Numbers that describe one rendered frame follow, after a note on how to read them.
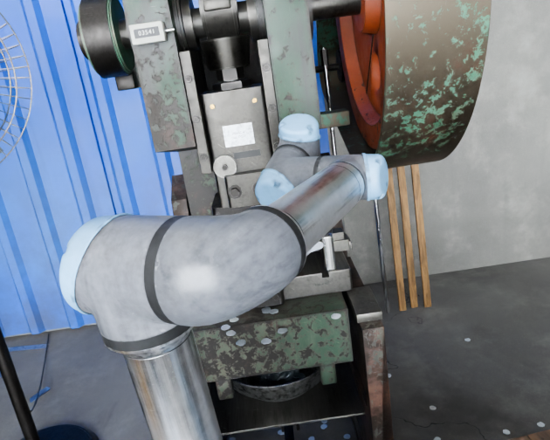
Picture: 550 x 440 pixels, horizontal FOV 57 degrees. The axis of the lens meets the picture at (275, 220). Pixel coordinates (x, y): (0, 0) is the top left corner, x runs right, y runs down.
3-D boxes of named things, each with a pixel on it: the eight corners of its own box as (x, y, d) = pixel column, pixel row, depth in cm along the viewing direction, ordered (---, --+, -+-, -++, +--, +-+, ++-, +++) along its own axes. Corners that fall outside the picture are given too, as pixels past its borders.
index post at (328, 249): (336, 269, 128) (333, 233, 125) (325, 271, 128) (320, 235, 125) (334, 264, 131) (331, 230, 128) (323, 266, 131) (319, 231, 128)
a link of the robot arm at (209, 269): (245, 242, 43) (388, 136, 84) (143, 237, 47) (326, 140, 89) (264, 361, 46) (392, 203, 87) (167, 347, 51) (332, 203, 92)
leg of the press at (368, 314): (426, 535, 133) (405, 208, 105) (382, 541, 133) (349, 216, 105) (357, 344, 220) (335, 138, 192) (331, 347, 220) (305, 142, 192)
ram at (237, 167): (280, 204, 123) (262, 79, 114) (219, 213, 123) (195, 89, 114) (277, 187, 140) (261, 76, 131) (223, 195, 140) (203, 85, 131)
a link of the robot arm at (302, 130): (269, 132, 91) (285, 107, 97) (275, 180, 99) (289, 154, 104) (311, 138, 89) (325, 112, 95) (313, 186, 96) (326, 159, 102)
